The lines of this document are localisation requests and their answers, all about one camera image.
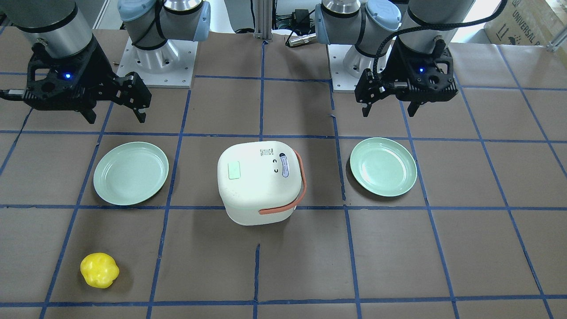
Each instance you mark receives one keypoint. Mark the white rice cooker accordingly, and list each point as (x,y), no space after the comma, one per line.
(261,182)

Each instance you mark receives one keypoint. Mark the green plate near moving arm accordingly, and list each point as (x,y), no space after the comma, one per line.
(131,173)

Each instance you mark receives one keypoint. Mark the idle silver robot arm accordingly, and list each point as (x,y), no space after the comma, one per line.
(373,26)

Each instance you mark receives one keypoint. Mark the idle arm base plate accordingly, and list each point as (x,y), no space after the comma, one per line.
(346,64)

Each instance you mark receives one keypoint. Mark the yellow toy pepper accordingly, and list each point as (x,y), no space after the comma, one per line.
(99,270)

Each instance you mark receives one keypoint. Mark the green plate near idle arm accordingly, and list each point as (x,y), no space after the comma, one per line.
(383,167)

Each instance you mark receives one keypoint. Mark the black power adapter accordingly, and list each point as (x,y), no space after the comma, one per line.
(301,18)

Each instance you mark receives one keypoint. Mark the moving arm base plate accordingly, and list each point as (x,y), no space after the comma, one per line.
(170,66)

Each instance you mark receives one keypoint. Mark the moving silver robot arm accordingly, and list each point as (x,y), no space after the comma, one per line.
(62,28)

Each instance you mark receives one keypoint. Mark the black moving gripper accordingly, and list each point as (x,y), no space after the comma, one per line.
(98,66)

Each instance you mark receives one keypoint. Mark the cardboard box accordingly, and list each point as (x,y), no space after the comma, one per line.
(527,22)

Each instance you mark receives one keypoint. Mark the black idle gripper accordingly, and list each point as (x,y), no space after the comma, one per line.
(395,70)

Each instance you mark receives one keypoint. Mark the aluminium frame post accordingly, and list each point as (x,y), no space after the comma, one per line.
(263,17)

